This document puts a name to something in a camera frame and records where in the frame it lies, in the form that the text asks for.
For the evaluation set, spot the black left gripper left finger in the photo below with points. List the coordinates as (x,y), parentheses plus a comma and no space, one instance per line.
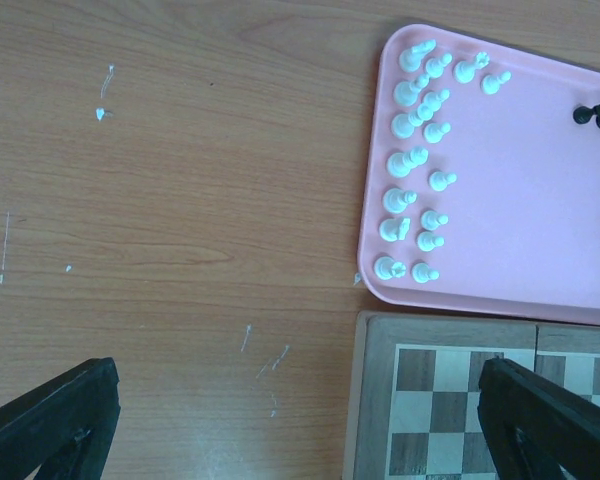
(64,428)

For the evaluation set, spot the white chess knight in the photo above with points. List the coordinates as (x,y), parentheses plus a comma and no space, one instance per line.
(394,229)
(411,58)

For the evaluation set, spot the pink plastic tray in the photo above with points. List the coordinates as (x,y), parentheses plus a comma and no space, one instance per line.
(523,237)

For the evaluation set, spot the white chess queen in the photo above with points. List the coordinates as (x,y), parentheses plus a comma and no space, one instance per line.
(400,164)

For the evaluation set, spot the white chess rook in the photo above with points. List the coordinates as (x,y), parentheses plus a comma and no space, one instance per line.
(387,268)
(465,70)

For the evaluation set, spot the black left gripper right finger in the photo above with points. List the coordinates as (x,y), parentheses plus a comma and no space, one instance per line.
(535,429)

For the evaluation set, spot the wooden chessboard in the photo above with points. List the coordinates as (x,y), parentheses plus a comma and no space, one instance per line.
(413,406)

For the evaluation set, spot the white chess king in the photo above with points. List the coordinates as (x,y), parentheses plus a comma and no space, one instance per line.
(404,125)

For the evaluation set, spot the white chess pawn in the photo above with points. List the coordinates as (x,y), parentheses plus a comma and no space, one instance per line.
(434,132)
(432,220)
(431,103)
(492,83)
(435,66)
(428,241)
(439,180)
(423,273)

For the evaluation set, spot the white chess bishop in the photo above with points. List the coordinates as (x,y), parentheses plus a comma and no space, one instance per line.
(406,92)
(396,200)

